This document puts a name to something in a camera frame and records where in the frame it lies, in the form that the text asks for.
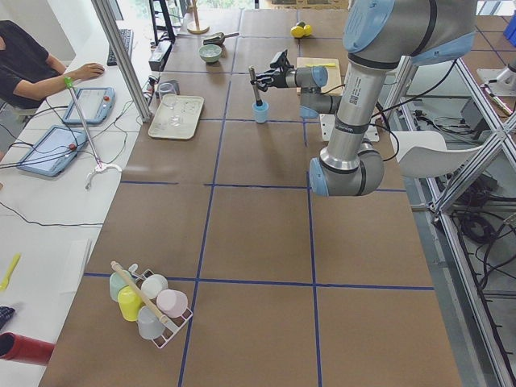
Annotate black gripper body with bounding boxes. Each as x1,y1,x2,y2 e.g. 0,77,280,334
261,69,297,89

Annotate steel muddler black tip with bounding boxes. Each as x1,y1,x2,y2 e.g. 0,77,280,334
248,66,263,106

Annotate seated person's forearm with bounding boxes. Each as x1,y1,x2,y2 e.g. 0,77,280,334
13,70,81,101

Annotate light blue paper cup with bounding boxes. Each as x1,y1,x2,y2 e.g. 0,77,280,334
252,101,269,123

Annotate white cup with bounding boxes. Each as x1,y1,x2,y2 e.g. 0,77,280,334
141,274,169,300

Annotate pink cup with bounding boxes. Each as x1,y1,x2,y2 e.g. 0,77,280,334
156,289,188,318

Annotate mint green cup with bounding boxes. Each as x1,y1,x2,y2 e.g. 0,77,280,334
109,272,127,302

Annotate yellow cup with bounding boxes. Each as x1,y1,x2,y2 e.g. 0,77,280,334
117,286,144,322

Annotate grey cup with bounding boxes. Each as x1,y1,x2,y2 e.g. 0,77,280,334
137,306,164,340

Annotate seated person's hand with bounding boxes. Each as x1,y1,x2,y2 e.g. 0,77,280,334
69,63,105,81

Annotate yellow plastic knife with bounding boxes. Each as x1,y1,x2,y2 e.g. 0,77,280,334
305,62,337,68

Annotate whole yellow lemons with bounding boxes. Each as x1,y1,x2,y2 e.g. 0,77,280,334
290,22,313,39

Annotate wooden cutting board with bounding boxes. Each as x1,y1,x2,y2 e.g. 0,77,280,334
296,57,343,96

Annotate steel ice scoop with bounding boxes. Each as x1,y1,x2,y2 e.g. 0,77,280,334
202,32,239,46

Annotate green bowl of ice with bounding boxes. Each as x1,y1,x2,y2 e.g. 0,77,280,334
198,44,223,64

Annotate beige bear serving tray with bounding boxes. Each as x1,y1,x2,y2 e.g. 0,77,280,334
148,94,204,140

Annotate dark grey folded cloth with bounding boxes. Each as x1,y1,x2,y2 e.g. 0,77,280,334
158,80,180,95

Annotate clear wine glass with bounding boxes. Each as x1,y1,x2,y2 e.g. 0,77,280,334
158,93,181,126

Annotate round wooden stand base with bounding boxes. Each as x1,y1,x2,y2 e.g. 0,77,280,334
186,0,210,35

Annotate black keyboard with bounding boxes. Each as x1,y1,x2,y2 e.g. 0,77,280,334
106,27,135,68

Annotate white chair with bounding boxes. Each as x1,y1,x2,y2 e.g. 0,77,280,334
391,131,484,178

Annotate blue teach pendant far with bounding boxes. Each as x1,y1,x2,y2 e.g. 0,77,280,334
62,87,115,126

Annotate blue teach pendant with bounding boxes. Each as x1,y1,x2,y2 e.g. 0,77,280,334
16,125,87,177
62,87,115,126

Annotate reacher grabber stick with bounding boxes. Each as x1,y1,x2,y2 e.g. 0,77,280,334
64,77,123,190

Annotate blue teach pendant near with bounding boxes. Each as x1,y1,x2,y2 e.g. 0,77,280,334
16,125,87,177

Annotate yellow plastic fork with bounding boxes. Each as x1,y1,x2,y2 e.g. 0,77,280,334
0,253,21,292

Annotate red cylinder object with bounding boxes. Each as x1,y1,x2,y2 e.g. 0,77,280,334
1,332,55,366

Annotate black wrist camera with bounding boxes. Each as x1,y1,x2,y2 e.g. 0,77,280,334
269,49,294,73

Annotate aluminium frame post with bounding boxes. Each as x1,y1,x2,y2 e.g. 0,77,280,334
91,0,152,123

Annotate white wire cup rack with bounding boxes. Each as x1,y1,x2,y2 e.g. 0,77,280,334
110,261,193,348

